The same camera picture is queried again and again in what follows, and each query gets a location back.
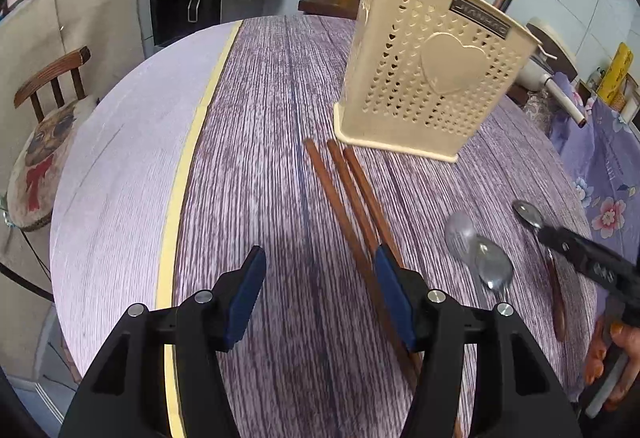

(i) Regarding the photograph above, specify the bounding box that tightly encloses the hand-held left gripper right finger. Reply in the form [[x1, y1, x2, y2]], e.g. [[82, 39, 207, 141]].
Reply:
[[375, 243, 583, 438]]

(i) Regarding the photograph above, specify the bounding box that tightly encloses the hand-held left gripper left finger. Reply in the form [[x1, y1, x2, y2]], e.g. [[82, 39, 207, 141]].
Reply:
[[59, 245, 267, 438]]

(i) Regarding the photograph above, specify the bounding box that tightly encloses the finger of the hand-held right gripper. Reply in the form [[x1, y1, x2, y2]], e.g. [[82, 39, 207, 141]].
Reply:
[[547, 242, 617, 287], [538, 225, 627, 270]]

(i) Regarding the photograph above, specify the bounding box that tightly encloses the wooden handled steel spoon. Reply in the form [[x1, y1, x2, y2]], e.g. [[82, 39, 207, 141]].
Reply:
[[512, 200, 569, 342]]

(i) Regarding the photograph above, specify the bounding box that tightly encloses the shiny steel spoon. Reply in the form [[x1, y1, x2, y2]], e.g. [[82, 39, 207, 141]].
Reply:
[[474, 238, 515, 315]]

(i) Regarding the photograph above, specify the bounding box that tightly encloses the brown wooden chopstick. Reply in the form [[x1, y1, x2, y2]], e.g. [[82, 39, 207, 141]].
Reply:
[[343, 145, 406, 269], [326, 138, 386, 259], [304, 138, 421, 391]]

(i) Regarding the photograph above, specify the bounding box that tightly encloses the cream plastic utensil holder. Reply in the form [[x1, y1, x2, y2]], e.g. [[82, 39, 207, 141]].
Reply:
[[333, 0, 543, 163]]

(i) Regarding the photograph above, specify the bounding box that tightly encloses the person's right hand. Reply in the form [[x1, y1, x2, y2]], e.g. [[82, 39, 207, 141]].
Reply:
[[582, 323, 640, 412]]

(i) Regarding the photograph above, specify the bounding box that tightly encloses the purple floral cloth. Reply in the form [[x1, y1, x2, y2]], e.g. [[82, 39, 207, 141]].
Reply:
[[547, 71, 640, 269]]

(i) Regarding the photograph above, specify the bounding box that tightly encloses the white pan with lid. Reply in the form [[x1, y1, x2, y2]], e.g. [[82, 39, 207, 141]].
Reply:
[[515, 58, 589, 127]]

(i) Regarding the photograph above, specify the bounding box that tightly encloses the yellow foil roll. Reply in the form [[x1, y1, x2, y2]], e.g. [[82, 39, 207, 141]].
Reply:
[[597, 42, 634, 105]]

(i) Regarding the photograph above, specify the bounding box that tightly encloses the purple striped tablecloth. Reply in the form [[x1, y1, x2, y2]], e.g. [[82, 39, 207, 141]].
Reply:
[[167, 15, 597, 438]]

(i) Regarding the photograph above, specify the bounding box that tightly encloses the rice cooker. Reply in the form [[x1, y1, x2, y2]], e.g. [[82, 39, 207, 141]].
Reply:
[[527, 17, 577, 69]]

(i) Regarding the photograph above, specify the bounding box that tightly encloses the printed round seat cushion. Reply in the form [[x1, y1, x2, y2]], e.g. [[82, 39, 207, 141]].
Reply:
[[7, 95, 99, 232]]

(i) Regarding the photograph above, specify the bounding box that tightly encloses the wooden chair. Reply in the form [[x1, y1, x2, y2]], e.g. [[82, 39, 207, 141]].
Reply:
[[13, 46, 92, 110]]

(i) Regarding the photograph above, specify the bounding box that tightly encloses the wooden counter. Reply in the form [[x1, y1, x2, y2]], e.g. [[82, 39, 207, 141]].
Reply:
[[298, 0, 362, 22]]

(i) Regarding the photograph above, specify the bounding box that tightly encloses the beige cardboard panel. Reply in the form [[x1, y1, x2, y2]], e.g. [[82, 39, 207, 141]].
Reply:
[[0, 0, 147, 269]]

